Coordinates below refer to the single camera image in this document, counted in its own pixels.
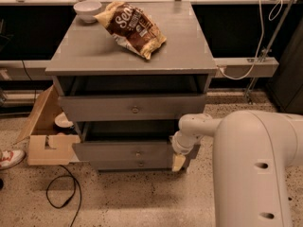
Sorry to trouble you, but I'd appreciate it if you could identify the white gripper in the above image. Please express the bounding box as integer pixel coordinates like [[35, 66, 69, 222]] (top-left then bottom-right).
[[171, 131, 202, 172]]

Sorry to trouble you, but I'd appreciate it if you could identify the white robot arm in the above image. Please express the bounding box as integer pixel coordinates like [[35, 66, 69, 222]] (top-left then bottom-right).
[[171, 111, 303, 227]]

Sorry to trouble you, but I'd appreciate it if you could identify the grey top drawer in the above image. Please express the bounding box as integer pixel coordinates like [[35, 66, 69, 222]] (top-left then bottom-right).
[[59, 95, 205, 122]]

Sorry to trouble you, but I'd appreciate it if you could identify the grey drawer cabinet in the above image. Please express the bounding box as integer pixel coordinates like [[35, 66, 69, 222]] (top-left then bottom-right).
[[45, 2, 216, 169]]

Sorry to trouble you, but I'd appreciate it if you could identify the open cardboard box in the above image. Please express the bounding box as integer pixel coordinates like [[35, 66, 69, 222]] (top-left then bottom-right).
[[16, 86, 80, 166]]

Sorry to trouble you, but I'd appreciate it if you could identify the white plate in box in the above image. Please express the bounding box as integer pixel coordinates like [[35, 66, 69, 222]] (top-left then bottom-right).
[[54, 113, 73, 129]]

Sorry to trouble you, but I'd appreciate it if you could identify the dark cabinet at right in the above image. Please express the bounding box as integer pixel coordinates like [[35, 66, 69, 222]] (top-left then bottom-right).
[[267, 19, 303, 114]]

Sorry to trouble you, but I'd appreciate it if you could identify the metal tripod pole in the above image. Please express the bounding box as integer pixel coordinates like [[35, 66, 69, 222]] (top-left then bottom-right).
[[244, 0, 297, 105]]

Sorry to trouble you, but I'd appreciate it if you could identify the brown snack bag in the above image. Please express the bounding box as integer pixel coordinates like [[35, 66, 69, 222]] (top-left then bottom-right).
[[95, 1, 167, 60]]

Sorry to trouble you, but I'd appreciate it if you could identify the red white sneaker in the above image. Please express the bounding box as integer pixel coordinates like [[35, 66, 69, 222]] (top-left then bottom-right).
[[0, 149, 26, 170]]

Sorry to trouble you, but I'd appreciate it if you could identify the white ceramic bowl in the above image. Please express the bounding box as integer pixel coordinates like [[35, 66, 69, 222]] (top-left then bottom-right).
[[73, 0, 102, 23]]

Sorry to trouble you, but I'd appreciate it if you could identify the black floor cable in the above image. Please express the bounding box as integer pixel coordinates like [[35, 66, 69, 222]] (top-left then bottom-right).
[[45, 165, 82, 227]]

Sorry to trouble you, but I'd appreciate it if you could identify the white hanging cable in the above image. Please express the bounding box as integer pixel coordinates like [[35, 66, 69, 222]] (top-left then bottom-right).
[[217, 0, 284, 81]]

